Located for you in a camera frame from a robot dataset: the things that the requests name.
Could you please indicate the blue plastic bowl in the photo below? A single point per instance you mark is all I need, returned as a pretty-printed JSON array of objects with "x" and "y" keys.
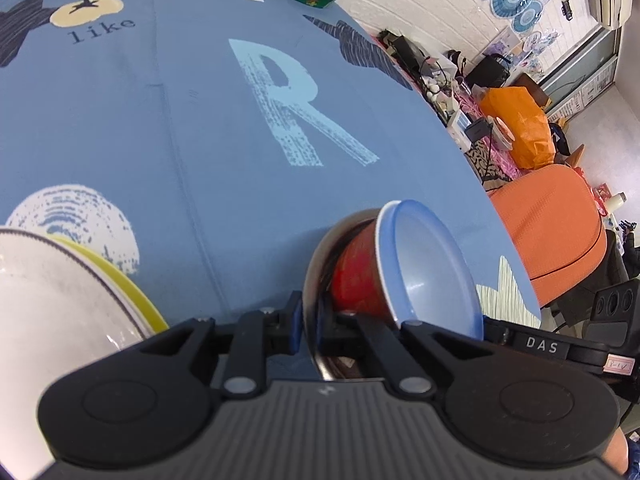
[{"x": 430, "y": 270}]

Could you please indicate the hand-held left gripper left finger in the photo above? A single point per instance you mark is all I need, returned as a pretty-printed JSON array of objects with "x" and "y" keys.
[{"x": 297, "y": 317}]

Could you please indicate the metal framed window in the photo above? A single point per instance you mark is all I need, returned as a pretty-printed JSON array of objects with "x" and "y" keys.
[{"x": 580, "y": 70}]

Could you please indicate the white plate blue rim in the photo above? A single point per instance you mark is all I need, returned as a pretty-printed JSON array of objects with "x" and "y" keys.
[{"x": 45, "y": 310}]

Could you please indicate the small white box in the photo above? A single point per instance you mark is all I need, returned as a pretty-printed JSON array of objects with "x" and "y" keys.
[{"x": 459, "y": 127}]

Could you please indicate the yellow plate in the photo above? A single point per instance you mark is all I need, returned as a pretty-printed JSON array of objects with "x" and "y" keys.
[{"x": 135, "y": 295}]

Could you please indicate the orange chair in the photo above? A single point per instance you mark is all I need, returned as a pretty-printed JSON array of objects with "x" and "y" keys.
[{"x": 550, "y": 230}]

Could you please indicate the stainless steel bowl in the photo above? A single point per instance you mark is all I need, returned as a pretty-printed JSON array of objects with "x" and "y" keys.
[{"x": 312, "y": 280}]

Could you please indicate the red bowl white inside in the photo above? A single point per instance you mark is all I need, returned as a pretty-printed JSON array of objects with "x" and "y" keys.
[{"x": 357, "y": 275}]

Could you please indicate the blue printed tablecloth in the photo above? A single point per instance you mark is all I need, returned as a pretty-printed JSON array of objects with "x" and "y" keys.
[{"x": 200, "y": 135}]

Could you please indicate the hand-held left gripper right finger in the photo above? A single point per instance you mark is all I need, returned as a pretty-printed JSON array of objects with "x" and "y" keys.
[{"x": 321, "y": 322}]

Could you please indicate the black bag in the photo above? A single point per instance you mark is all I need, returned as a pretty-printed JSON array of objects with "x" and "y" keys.
[{"x": 487, "y": 72}]

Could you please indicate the orange plastic bag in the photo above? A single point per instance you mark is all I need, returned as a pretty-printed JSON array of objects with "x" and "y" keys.
[{"x": 525, "y": 125}]

